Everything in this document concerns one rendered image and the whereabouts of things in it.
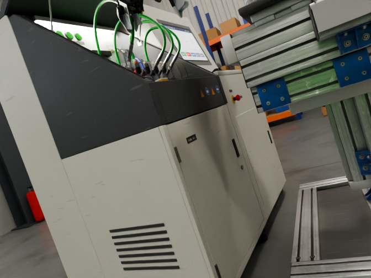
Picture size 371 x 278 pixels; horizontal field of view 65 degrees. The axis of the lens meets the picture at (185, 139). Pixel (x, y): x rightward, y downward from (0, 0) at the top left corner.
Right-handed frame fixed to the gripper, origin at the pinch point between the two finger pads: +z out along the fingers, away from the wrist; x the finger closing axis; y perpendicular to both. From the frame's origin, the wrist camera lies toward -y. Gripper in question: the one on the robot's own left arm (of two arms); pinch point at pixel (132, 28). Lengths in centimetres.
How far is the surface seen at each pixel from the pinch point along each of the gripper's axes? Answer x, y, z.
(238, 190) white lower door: 7, 60, 67
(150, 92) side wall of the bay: -17.0, 36.3, 4.2
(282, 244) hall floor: 13, 87, 94
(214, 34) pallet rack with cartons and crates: 365, -332, 276
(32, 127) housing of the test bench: -55, -14, 32
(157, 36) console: 31, -32, 28
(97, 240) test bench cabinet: -59, 35, 66
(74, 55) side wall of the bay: -27.6, 0.5, -0.1
